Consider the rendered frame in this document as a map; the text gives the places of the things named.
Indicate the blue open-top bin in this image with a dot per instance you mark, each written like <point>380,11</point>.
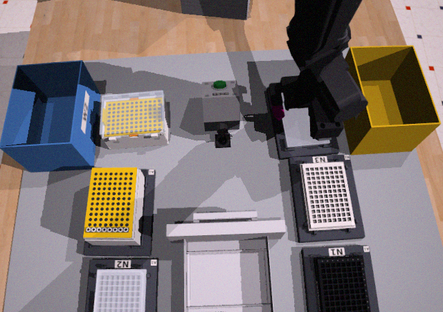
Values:
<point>55,103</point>

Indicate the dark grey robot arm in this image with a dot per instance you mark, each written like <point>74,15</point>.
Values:
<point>318,34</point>

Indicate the grey bench mat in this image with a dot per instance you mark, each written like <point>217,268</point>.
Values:
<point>49,273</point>

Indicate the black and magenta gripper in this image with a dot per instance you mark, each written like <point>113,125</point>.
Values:
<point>287,85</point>

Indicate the yellow open-top bin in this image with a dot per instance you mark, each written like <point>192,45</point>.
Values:
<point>398,100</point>

